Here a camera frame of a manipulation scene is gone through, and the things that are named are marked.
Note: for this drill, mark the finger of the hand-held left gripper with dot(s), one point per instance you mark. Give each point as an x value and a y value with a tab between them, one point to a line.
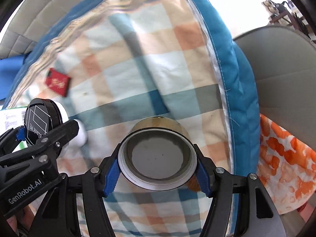
68	129
19	134

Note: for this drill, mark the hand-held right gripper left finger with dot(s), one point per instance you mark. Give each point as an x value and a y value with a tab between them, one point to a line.
111	180

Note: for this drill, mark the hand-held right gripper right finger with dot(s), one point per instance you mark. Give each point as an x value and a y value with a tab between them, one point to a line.
204	179

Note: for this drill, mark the white rounded small case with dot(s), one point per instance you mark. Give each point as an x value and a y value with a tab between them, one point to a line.
80	137

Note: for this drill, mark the white round jar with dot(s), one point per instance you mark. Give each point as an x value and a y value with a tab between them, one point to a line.
63	112

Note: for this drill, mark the black round tin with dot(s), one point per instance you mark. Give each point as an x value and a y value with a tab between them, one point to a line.
39	118

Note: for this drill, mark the red small box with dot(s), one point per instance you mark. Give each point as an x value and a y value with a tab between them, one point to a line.
58	81

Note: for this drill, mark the person's left hand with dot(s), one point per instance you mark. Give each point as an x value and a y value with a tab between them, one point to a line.
12	223

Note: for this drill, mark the blue foam mat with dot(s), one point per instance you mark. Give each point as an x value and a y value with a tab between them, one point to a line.
12	76

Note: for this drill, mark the orange white patterned cloth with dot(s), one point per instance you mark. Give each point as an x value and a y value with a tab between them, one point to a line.
284	158

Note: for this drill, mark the checked blanket blue border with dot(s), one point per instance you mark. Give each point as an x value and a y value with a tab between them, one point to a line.
148	66

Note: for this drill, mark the white padded chair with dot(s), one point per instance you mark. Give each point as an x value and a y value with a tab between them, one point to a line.
32	17

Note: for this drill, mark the grey chair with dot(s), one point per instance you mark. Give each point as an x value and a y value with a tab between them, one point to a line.
284	66

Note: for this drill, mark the dark wooden chair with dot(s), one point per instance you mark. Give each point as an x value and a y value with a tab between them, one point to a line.
296	19

